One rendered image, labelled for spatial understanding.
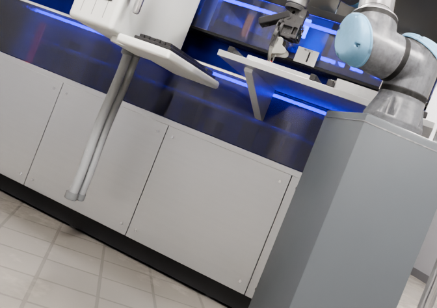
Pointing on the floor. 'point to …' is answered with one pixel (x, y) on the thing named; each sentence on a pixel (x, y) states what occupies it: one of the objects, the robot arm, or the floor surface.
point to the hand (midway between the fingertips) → (268, 58)
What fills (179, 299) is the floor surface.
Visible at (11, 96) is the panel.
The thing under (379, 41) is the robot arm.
